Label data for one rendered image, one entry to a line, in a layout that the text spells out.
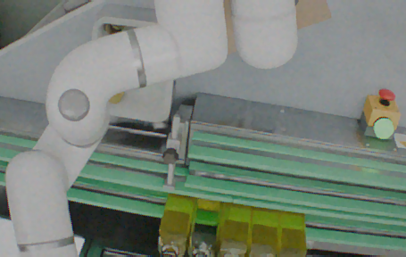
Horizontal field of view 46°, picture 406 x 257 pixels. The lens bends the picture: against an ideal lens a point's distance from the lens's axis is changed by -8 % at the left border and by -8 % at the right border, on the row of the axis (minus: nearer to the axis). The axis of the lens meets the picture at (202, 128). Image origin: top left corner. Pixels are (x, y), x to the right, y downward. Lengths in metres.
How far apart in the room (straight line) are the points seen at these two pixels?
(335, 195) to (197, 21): 0.55
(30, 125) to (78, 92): 0.55
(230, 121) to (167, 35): 0.40
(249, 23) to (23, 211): 0.40
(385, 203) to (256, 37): 0.54
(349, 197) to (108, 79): 0.62
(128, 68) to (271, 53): 0.20
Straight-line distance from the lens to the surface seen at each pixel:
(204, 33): 0.69
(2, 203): 1.32
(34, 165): 0.69
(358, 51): 1.12
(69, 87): 0.66
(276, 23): 0.72
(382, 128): 1.10
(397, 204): 1.14
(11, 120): 1.22
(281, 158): 1.03
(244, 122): 1.07
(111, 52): 0.69
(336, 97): 1.16
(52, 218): 0.69
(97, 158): 1.12
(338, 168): 1.04
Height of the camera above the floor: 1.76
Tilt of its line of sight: 57 degrees down
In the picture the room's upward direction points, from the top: 168 degrees counter-clockwise
